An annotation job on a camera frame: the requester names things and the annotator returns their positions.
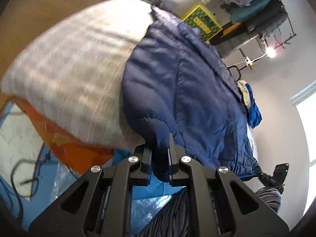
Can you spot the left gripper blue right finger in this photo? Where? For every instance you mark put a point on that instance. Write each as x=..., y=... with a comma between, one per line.
x=173, y=161

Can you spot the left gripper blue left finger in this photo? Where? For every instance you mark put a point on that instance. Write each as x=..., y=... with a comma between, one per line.
x=146, y=167

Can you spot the navy blue puffer jacket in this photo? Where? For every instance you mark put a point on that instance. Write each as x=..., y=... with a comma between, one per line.
x=176, y=88

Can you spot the hanging clothes on rack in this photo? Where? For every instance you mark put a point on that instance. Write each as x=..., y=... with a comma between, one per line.
x=256, y=17

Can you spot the orange bed sheet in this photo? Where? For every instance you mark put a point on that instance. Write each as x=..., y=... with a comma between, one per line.
x=66, y=148

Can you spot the bright blue jacket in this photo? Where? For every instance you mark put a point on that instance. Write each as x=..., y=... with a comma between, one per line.
x=254, y=115

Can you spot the grey white folded garment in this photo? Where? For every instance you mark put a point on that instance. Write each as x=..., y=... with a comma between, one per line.
x=245, y=93

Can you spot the plaid pink bed blanket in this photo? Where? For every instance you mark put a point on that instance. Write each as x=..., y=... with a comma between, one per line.
x=72, y=73

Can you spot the grey plaid hanging cloth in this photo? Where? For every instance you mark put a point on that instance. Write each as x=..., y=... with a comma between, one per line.
x=228, y=47

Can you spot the white clip-on lamp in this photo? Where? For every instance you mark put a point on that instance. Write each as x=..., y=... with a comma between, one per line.
x=269, y=53

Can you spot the yellow green storage box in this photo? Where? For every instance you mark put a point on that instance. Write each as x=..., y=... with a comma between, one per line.
x=198, y=16

